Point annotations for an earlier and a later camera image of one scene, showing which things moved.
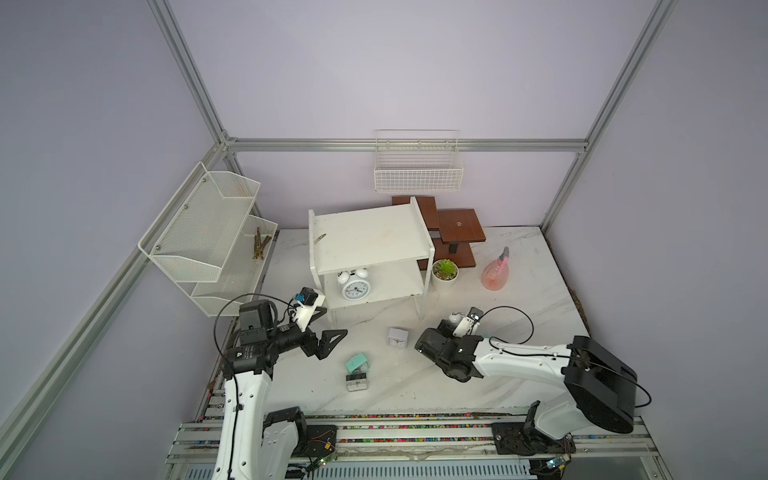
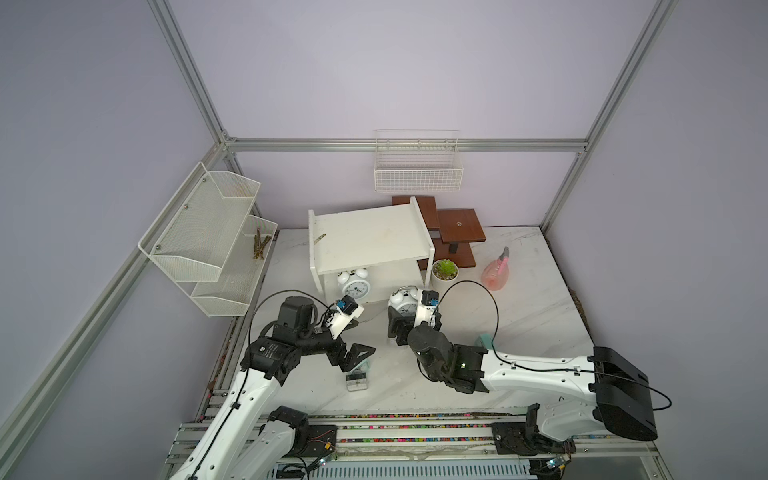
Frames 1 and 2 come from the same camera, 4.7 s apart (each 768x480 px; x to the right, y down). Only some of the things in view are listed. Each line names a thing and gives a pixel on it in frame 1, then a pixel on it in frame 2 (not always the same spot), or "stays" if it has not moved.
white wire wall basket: [417, 160] stays
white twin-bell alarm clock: [355, 286] stays
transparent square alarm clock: [356, 382] stays
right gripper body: [446, 329] -> [407, 324]
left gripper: [322, 349] -> [349, 360]
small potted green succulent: [444, 273] stays
